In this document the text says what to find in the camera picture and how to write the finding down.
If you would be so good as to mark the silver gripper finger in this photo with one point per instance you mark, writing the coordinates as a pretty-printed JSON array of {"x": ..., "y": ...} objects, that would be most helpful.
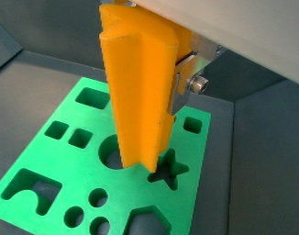
[{"x": 189, "y": 80}]

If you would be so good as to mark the orange star-shaped prism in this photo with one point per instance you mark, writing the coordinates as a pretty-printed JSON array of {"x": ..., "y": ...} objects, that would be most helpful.
[{"x": 142, "y": 46}]

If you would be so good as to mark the green foam shape-sorting board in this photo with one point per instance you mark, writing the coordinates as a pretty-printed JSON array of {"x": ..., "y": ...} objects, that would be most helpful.
[{"x": 61, "y": 191}]

